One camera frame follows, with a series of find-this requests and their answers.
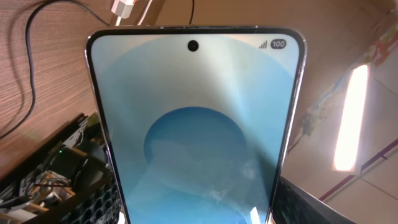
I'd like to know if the white power strip cord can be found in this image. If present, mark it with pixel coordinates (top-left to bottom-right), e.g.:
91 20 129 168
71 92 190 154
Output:
114 0 154 27

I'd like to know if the bright ceiling light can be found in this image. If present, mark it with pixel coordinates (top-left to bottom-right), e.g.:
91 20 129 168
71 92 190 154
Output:
333 64 369 172

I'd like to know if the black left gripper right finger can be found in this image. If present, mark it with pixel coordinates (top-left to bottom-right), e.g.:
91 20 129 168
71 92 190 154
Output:
272 177 354 224

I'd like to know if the black USB charging cable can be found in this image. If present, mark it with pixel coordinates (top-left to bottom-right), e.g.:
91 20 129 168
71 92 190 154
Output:
0 0 110 140

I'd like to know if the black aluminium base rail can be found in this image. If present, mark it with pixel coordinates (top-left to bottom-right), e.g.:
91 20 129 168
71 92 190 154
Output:
0 113 109 224

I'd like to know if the blue screen Galaxy smartphone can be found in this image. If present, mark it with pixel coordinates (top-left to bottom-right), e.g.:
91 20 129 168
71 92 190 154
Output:
85 26 307 223

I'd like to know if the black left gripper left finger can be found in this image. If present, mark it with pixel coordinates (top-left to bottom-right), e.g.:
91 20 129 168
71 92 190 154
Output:
29 180 121 224

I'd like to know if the white USB charger plug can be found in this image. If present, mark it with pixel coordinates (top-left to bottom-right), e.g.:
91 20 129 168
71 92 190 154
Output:
111 0 136 19

